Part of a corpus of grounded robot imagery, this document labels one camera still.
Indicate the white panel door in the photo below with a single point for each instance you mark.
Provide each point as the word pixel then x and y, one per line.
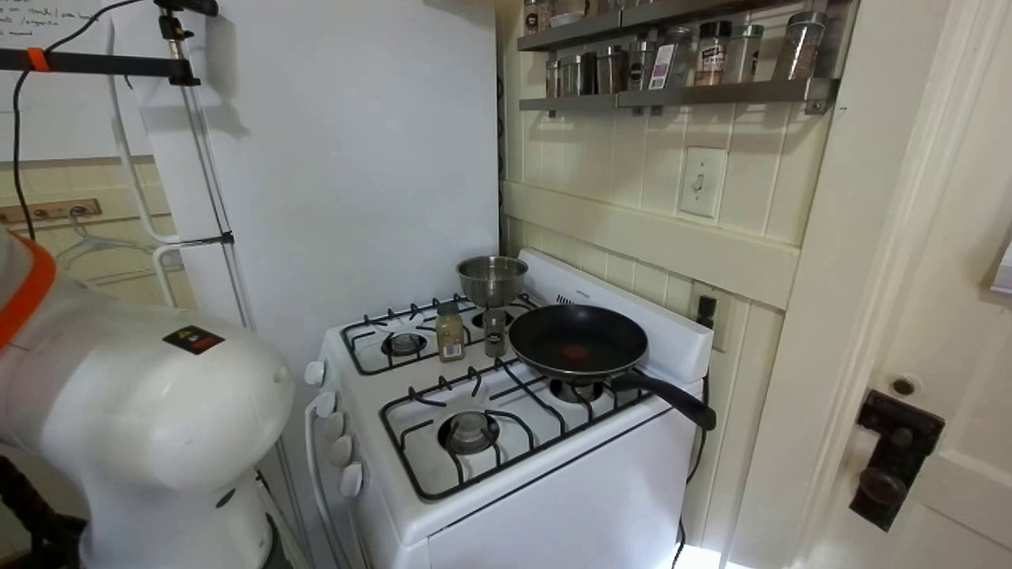
pixel 969 368

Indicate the white label spice jar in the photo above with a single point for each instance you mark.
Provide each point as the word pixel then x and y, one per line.
pixel 665 64

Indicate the steel wall spice rack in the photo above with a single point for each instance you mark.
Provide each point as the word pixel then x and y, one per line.
pixel 673 95

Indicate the white wall outlet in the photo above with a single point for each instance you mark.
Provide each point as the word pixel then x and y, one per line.
pixel 703 183

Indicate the black wall plug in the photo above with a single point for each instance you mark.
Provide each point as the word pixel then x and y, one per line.
pixel 706 309

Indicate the clear glass spice jar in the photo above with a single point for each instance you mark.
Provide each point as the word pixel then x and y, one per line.
pixel 610 71
pixel 750 55
pixel 711 55
pixel 639 68
pixel 808 48
pixel 553 78
pixel 574 78

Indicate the white refrigerator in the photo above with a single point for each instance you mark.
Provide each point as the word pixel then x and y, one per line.
pixel 348 159

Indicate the white gas stove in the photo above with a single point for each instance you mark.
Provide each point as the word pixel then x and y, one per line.
pixel 589 494

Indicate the yellow spice jar green lid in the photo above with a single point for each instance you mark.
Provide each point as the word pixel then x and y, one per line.
pixel 450 337

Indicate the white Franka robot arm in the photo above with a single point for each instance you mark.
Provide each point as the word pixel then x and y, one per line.
pixel 160 422

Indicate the round gas burner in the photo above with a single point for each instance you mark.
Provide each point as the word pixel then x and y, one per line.
pixel 401 341
pixel 466 431

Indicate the small grey spice shaker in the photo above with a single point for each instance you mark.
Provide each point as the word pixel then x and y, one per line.
pixel 494 337

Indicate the stainless steel pot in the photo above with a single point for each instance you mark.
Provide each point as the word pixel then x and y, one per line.
pixel 490 278

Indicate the white stove knob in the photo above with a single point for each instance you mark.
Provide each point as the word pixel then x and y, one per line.
pixel 314 371
pixel 326 403
pixel 352 481
pixel 342 448
pixel 333 423

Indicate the brown wall power strip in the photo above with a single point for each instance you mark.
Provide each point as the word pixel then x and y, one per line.
pixel 53 209

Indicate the dark spice glass jar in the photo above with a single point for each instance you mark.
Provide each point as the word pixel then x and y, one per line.
pixel 589 74

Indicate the black door latch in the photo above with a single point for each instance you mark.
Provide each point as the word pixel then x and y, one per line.
pixel 895 444

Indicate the black frying pan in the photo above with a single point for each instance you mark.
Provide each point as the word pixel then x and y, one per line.
pixel 578 338

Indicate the black camera boom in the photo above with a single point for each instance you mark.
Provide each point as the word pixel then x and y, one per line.
pixel 104 64

